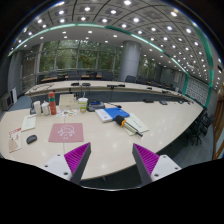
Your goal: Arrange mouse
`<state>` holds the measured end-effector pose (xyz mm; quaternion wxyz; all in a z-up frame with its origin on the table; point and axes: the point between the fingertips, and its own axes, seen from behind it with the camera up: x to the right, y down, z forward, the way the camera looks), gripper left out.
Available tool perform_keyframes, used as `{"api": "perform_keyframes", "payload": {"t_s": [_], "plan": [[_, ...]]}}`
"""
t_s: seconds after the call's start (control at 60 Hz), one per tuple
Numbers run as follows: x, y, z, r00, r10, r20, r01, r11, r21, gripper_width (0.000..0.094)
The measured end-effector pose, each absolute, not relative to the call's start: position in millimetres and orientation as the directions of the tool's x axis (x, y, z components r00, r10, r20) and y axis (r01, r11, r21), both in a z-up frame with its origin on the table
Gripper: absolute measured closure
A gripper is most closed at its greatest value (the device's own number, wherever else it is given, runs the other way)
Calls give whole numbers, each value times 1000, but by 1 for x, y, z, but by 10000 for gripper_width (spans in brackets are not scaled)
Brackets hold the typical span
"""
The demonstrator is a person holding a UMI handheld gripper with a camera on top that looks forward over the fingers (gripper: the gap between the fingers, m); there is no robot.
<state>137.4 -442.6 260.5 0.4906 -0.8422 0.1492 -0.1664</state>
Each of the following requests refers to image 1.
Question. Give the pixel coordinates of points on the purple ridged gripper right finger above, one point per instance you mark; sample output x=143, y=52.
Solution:
x=151, y=166

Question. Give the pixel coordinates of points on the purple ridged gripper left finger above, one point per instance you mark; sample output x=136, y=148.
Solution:
x=70, y=166

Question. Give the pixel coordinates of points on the pink mouse pad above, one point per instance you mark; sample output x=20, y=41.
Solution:
x=66, y=133

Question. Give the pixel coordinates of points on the black computer mouse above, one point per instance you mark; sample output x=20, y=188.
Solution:
x=31, y=139

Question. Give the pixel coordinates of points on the pale green paper sheets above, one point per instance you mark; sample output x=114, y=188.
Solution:
x=137, y=123

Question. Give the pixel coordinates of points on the colourful sticker sheet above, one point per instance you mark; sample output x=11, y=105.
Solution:
x=67, y=113

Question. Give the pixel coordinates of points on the black office chair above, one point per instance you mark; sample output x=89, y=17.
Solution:
x=200, y=127

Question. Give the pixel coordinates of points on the blue folder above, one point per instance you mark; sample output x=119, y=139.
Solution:
x=113, y=112

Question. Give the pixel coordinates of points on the green and white drink cup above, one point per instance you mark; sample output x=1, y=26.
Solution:
x=82, y=102

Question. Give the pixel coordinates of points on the beige paper bag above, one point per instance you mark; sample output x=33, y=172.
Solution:
x=68, y=101

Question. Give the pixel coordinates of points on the pale paper leaflet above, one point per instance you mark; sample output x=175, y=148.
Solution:
x=29, y=123

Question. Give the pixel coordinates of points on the white jar with lid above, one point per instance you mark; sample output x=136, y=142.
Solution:
x=45, y=108

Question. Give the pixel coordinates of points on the red and white booklet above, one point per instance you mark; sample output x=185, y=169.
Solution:
x=14, y=140

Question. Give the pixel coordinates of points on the red thermos bottle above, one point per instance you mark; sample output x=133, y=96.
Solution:
x=52, y=102

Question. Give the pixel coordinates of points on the long curved rear table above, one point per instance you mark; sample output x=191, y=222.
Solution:
x=92, y=85

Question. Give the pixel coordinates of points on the grey round pillar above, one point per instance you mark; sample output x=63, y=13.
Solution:
x=129, y=60

